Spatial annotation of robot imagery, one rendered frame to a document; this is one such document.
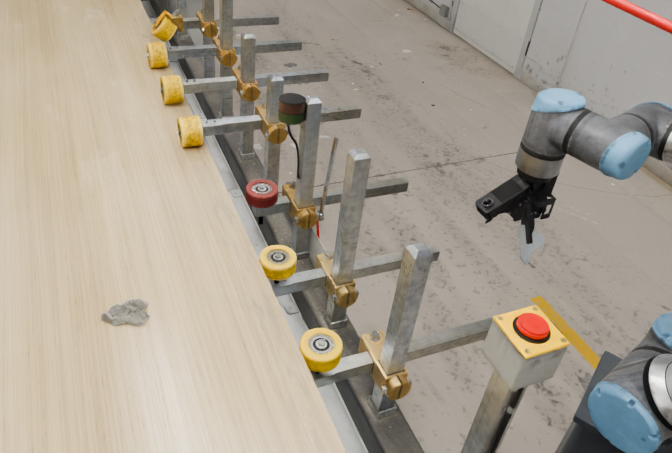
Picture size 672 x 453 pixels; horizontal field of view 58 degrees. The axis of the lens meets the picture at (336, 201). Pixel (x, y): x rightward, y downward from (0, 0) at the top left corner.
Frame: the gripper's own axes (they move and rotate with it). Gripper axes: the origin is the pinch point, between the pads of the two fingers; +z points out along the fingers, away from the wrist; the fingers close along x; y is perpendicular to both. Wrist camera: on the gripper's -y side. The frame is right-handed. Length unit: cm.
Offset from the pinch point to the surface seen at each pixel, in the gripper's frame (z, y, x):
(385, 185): 7.7, -8.8, 37.6
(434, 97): 94, 143, 230
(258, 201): 4, -45, 36
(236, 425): 4, -67, -22
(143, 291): 4, -76, 13
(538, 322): -29, -34, -41
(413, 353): 11.9, -27.7, -12.6
